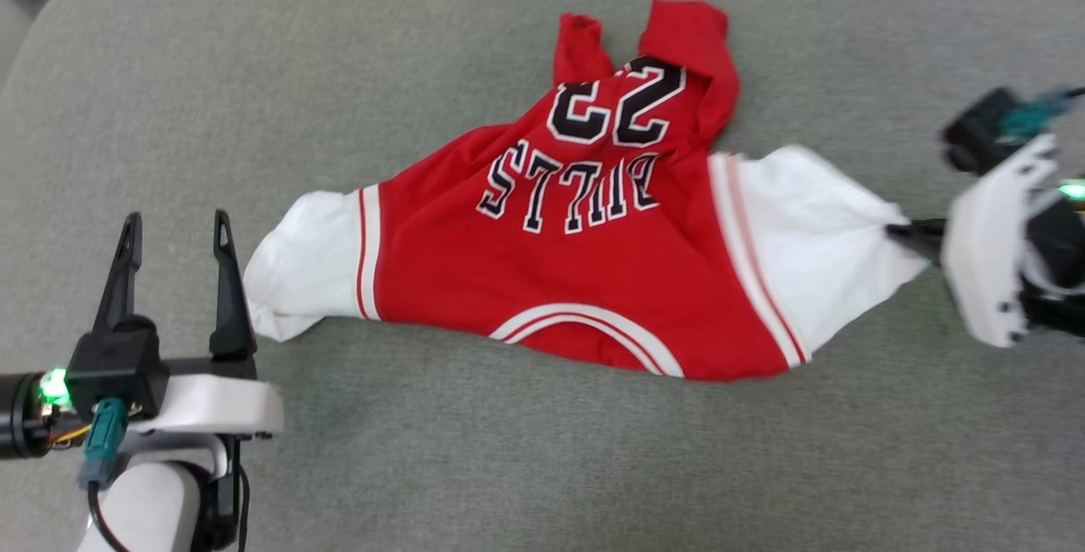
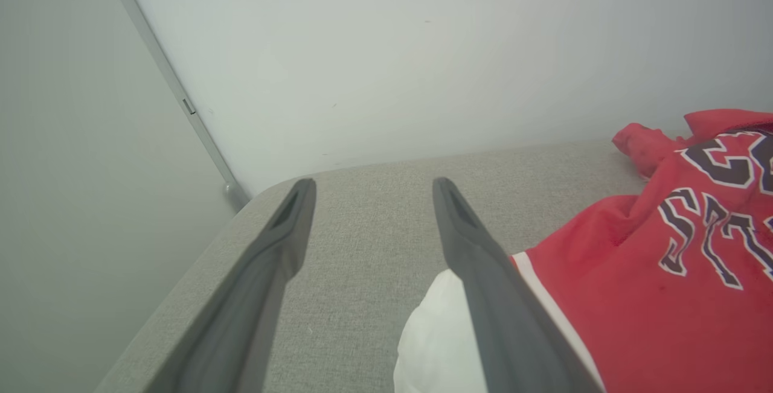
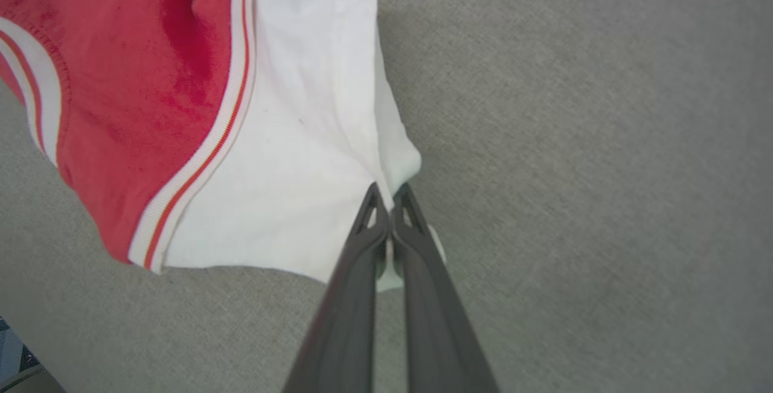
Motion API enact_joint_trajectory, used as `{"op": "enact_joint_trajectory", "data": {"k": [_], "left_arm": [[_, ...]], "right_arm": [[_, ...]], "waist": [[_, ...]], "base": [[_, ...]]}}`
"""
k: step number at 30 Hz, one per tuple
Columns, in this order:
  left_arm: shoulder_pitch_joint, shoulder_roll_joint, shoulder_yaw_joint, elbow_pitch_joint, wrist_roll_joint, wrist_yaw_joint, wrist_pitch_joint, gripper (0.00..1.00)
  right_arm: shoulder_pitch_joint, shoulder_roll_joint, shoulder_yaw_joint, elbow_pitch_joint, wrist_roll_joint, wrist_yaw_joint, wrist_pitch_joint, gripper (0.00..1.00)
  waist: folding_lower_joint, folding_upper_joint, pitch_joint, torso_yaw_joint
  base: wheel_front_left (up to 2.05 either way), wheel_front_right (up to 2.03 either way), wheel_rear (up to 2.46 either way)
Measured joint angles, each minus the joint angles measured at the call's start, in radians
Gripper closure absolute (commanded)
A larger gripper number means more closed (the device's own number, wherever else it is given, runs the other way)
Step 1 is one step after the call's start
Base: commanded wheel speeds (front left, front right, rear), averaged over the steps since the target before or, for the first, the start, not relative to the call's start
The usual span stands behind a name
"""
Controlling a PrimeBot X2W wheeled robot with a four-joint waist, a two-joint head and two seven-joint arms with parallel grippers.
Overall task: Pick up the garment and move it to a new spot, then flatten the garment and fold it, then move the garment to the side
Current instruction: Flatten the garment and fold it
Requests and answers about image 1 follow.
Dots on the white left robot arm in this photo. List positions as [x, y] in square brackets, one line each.
[153, 510]

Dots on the teal camera connector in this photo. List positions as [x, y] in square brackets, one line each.
[1030, 118]
[106, 437]

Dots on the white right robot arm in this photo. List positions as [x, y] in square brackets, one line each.
[1055, 238]

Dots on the teal left camera connector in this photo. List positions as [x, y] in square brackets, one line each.
[106, 437]

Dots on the teal right camera connector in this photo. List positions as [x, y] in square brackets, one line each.
[1030, 118]

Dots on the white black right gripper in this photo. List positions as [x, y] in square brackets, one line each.
[987, 264]

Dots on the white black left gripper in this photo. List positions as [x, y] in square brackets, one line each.
[216, 408]

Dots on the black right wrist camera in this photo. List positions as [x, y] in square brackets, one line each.
[979, 132]

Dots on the red and white basketball jersey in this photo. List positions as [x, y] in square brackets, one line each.
[593, 281]

